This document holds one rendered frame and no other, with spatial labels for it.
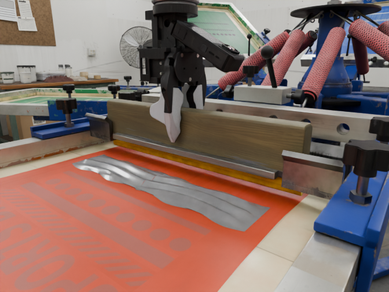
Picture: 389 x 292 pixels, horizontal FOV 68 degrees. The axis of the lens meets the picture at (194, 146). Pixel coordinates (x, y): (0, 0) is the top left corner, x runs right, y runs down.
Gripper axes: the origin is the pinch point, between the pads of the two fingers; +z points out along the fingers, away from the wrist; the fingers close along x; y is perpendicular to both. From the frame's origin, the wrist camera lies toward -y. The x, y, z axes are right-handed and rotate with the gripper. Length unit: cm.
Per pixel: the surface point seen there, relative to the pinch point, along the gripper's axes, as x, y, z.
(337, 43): -61, -8, -17
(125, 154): 2.0, 14.4, 6.3
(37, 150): 14.2, 25.3, 4.7
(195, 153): 2.7, -4.0, 2.3
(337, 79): -78, -6, -5
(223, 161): 2.7, -9.3, 2.5
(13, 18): -128, 377, -59
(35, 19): -154, 379, -61
